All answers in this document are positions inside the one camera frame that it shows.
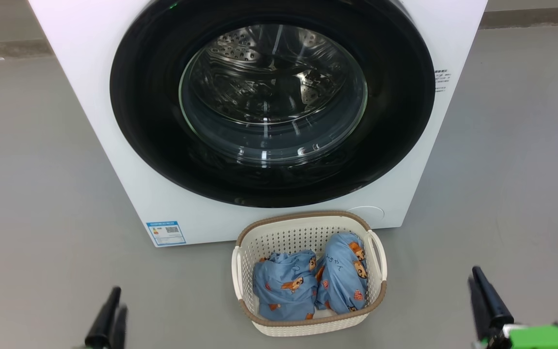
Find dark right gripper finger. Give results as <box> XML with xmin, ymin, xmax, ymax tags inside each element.
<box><xmin>468</xmin><ymin>276</ymin><xmax>490</xmax><ymax>342</ymax></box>
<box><xmin>473</xmin><ymin>266</ymin><xmax>514</xmax><ymax>330</ymax></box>

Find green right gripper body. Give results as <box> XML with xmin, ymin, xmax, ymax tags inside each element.
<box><xmin>482</xmin><ymin>323</ymin><xmax>558</xmax><ymax>349</ymax></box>

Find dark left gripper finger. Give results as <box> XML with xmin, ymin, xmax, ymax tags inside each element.
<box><xmin>113</xmin><ymin>305</ymin><xmax>129</xmax><ymax>349</ymax></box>
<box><xmin>84</xmin><ymin>286</ymin><xmax>122</xmax><ymax>349</ymax></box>

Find blue printed garment with writing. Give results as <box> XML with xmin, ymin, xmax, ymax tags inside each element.
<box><xmin>314</xmin><ymin>232</ymin><xmax>369</xmax><ymax>315</ymax></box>

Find blue printed bear garment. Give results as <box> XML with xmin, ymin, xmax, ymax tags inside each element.
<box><xmin>252</xmin><ymin>250</ymin><xmax>318</xmax><ymax>321</ymax></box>

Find grey washing machine door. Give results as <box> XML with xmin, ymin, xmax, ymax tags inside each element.
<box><xmin>109</xmin><ymin>0</ymin><xmax>436</xmax><ymax>209</ymax></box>

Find white front-load washing machine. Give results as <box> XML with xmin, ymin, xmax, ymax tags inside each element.
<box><xmin>27</xmin><ymin>0</ymin><xmax>489</xmax><ymax>248</ymax></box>

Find stainless steel washing machine drum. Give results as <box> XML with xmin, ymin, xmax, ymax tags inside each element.
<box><xmin>181</xmin><ymin>23</ymin><xmax>368</xmax><ymax>166</ymax></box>

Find blue energy label sticker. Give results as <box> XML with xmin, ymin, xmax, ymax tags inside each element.
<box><xmin>146</xmin><ymin>221</ymin><xmax>186</xmax><ymax>247</ymax></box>

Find round white filter cover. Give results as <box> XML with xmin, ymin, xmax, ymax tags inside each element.
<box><xmin>347</xmin><ymin>206</ymin><xmax>385</xmax><ymax>224</ymax></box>

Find cream perforated laundry basket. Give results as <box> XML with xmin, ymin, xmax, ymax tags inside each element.
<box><xmin>231</xmin><ymin>210</ymin><xmax>388</xmax><ymax>337</ymax></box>

